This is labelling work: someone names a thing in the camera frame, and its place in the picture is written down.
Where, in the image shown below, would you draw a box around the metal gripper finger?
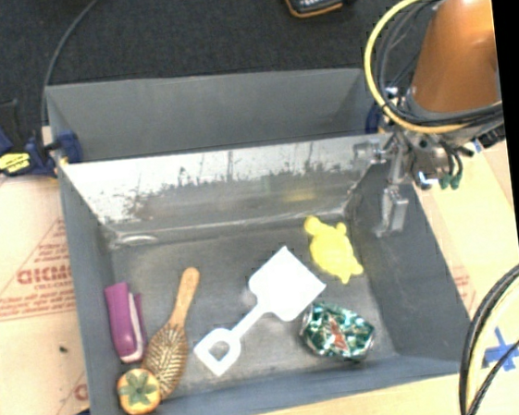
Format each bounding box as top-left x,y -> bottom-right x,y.
368,184 -> 414,240
352,138 -> 395,165

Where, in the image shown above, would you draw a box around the yellow toy turtle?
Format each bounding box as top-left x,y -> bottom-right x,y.
302,209 -> 366,289

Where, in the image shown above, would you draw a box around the white toy shovel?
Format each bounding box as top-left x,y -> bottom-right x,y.
182,240 -> 337,380

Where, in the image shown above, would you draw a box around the crumpled green and white packet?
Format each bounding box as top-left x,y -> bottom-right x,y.
296,295 -> 379,368

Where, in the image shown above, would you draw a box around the grey metal bin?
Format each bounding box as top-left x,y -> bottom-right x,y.
43,41 -> 483,415

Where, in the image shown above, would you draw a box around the wooden hairbrush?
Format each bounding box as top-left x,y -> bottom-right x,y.
131,265 -> 215,402

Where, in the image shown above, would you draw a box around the purple and white stapler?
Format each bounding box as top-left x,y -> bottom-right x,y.
103,280 -> 151,367

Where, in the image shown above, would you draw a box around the orange toy persimmon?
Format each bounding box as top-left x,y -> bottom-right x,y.
115,365 -> 165,415

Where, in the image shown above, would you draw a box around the brown cardboard board, red print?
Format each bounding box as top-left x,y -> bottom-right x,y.
0,126 -> 93,415

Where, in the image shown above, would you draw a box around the black cylinder on white bracket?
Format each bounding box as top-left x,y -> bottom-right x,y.
458,125 -> 509,159

